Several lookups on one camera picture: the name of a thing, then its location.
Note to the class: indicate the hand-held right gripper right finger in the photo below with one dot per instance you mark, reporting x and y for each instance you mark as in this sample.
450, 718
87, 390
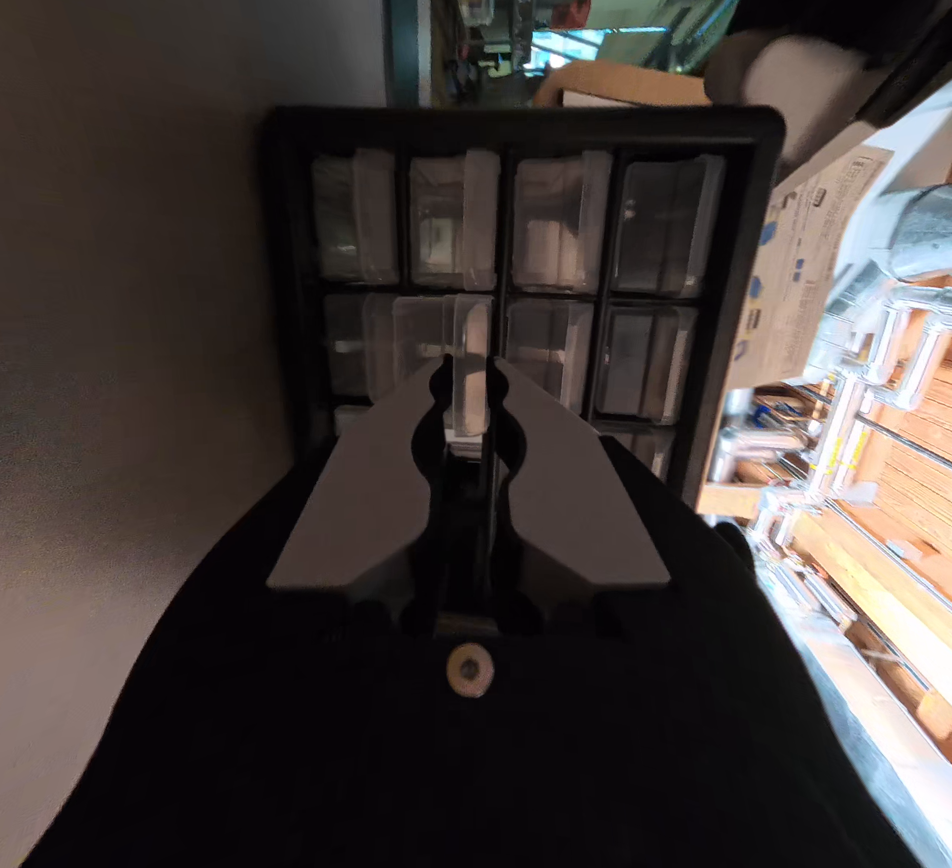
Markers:
587, 503

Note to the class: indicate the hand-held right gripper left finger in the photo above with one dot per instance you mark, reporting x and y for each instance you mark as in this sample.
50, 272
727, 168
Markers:
357, 503

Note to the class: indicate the small clear plastic drawer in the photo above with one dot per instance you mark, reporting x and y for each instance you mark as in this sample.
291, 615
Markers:
416, 332

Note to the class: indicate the set of clear drawers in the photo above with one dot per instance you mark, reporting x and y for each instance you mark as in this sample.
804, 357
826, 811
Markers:
558, 228

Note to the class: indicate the black drawer cabinet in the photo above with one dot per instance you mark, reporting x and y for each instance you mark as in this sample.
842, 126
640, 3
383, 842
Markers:
520, 128

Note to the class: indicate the cardboard box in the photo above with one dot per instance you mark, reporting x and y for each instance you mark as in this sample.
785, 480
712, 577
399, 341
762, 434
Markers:
632, 81

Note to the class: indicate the printed instruction poster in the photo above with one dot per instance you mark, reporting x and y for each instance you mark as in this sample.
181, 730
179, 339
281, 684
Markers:
803, 266

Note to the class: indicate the metal ceiling pipes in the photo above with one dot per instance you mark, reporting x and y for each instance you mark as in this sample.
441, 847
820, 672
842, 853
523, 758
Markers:
840, 429

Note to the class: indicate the silver ventilation duct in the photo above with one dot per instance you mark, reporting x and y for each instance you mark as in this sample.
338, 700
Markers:
918, 236

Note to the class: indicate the blue partition post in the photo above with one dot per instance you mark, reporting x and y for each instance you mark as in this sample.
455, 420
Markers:
401, 5

